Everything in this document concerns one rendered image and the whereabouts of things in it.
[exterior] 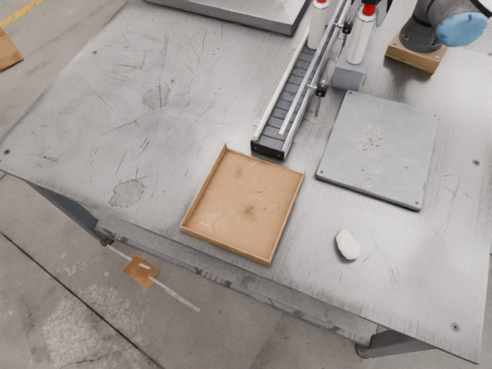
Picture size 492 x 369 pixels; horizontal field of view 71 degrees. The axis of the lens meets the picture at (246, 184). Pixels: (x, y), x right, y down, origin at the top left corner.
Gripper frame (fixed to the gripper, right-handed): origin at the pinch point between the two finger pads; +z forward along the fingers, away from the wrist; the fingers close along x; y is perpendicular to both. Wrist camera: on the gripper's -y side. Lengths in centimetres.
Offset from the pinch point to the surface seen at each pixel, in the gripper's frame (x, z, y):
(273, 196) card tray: 8, 22, -53
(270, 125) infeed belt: 16.9, 17.7, -32.2
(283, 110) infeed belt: 15.2, 17.7, -25.0
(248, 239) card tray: 10, 22, -67
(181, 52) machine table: 62, 23, -8
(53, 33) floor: 230, 106, 58
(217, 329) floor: 20, 106, -87
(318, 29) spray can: 14.0, 9.4, 4.7
